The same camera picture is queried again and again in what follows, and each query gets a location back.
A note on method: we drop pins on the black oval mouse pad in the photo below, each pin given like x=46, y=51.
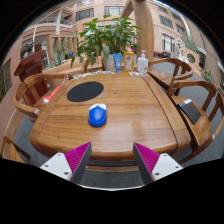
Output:
x=85, y=91

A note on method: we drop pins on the black notebook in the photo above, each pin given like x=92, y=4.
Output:
x=190, y=111

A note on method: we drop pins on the wooden armchair with red bag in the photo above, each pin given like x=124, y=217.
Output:
x=23, y=108

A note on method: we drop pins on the white stone statue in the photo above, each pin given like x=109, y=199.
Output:
x=181, y=47

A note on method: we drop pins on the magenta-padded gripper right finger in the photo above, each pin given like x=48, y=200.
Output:
x=165, y=165

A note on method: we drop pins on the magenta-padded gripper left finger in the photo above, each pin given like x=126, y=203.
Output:
x=57, y=165

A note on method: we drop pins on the blue squeeze tube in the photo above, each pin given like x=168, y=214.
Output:
x=117, y=61

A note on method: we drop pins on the dark red wooden lectern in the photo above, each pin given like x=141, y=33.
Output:
x=31, y=65

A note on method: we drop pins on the white pump bottle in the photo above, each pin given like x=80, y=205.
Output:
x=142, y=65

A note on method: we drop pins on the wooden armchair with black notebook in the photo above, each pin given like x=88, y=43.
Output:
x=200, y=131

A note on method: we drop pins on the yellow dish soap bottle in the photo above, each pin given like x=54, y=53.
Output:
x=129, y=61

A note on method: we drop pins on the green plant in white pot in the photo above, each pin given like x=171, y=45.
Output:
x=106, y=36

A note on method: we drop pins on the white crumpled packet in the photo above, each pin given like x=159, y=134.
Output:
x=134, y=73

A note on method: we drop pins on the small black key fob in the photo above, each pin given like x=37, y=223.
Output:
x=70, y=77

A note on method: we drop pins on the green agave plant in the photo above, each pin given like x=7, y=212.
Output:
x=60, y=59

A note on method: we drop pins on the blue and white computer mouse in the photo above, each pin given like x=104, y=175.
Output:
x=97, y=117

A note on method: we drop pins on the long wooden planter box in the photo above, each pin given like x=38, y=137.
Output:
x=65, y=69

